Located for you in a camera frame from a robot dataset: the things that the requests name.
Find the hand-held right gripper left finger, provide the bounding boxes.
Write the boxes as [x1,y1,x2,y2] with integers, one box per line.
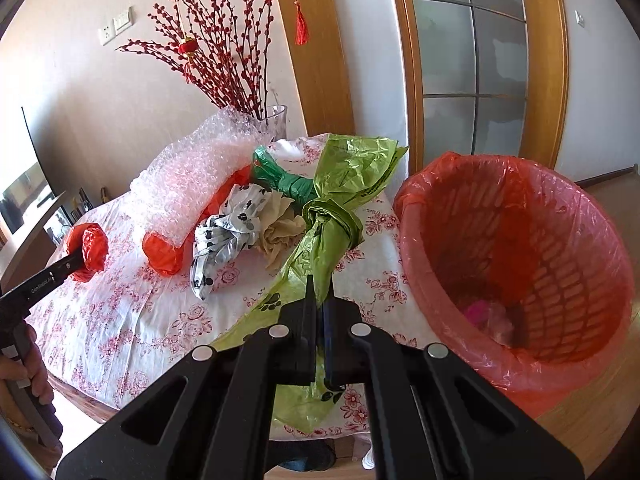
[55,275,318,480]

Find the beige plastic bag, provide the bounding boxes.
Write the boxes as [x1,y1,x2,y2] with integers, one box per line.
[255,192,307,276]

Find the wooden door frame panel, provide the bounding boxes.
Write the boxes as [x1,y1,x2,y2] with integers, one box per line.
[275,0,356,138]

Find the white black-spotted plastic bag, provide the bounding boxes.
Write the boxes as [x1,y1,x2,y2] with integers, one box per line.
[190,182,281,303]

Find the red tassel wall ornament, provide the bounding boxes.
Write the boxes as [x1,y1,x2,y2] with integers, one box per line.
[270,0,311,46]

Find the red lantern ornament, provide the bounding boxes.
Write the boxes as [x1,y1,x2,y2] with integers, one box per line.
[177,35,201,86]

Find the floral tablecloth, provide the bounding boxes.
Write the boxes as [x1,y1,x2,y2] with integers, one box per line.
[25,132,436,441]

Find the large red plastic bag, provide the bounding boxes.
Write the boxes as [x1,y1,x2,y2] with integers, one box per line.
[141,165,253,277]

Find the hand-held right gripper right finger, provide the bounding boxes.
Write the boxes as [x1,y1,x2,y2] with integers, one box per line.
[321,296,586,480]

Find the red mesh waste basket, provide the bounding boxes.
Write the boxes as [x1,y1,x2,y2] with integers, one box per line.
[392,152,636,418]

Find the dark small desk items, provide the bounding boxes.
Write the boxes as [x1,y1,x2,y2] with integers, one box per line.
[67,187,96,223]

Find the dark green plastic bag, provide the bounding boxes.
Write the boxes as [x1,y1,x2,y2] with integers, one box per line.
[251,145,317,206]

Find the light green plastic bag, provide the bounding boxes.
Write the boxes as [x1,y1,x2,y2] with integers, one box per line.
[210,132,411,433]

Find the person's left hand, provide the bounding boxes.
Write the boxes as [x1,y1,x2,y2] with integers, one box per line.
[0,327,55,411]

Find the flat screen television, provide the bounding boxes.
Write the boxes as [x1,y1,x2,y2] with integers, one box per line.
[0,106,53,233]

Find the wooden framed glass door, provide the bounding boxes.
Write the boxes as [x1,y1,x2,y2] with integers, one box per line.
[385,0,571,181]

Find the clear bubble wrap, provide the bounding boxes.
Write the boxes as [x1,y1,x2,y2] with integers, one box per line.
[129,105,273,251]

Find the pink plastic wrapper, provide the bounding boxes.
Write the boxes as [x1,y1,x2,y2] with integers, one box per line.
[462,297,518,346]

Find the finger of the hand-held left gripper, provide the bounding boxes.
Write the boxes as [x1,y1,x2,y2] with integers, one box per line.
[0,251,86,319]

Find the red berry branches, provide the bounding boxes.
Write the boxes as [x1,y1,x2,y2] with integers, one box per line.
[115,0,278,121]

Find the small red plastic bag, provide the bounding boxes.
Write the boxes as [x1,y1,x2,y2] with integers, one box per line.
[65,222,110,282]

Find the glass vase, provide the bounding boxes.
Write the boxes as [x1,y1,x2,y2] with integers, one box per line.
[257,105,288,143]

